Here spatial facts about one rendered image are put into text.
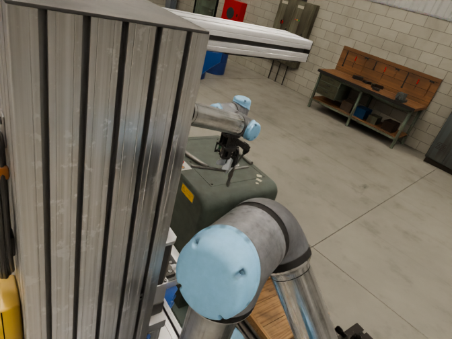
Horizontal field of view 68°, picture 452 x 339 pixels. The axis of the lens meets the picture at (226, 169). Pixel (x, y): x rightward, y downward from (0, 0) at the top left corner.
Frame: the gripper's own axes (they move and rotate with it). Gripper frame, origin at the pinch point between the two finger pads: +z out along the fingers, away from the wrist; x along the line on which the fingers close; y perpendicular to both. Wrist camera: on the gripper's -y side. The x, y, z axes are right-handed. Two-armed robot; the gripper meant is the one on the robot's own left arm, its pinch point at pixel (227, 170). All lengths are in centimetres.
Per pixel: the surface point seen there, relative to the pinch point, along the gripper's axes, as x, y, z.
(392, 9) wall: -323, -629, -98
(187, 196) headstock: -6.0, 14.3, 16.1
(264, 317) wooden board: 48, 0, 46
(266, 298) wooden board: 41, -8, 46
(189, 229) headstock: 1.2, 14.2, 30.5
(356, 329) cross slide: 74, -28, 38
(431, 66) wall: -202, -644, -19
